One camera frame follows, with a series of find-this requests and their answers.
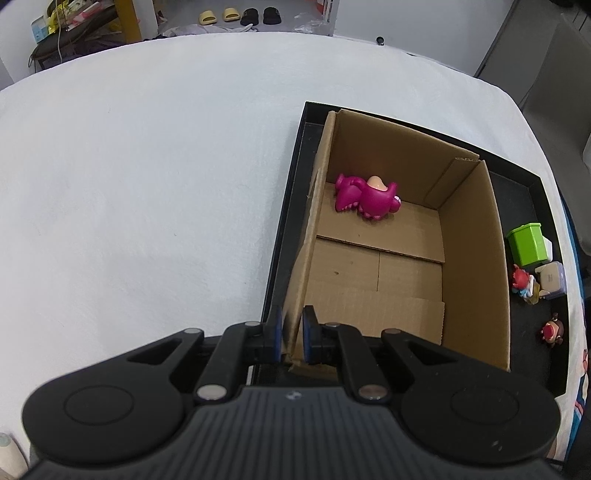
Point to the small lavender box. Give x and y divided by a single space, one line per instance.
552 279

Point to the green plastic box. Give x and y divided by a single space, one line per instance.
524 244

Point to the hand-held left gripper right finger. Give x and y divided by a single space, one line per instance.
307 338

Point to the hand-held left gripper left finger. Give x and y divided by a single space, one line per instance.
277 333

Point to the small red-capped figurine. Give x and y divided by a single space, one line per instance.
552 330

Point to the white blanket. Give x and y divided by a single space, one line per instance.
138 184

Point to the grey chair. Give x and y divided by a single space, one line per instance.
561 78
517 41

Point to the red-haired figurine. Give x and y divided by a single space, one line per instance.
521 279

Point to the pink toy figure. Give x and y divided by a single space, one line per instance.
369 198

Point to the yellow shelf rack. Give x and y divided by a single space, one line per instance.
128 18

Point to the yellow slipper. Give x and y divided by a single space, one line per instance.
207 18
232 14

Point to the brown cardboard box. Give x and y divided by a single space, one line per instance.
406 281

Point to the black slipper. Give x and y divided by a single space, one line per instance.
250 17
272 15

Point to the white plug charger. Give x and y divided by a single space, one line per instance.
547 251

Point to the dark cloth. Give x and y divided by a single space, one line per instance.
64 48

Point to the black tray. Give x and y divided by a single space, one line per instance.
522 199

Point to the blue printed cloth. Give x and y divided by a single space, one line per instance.
579 401

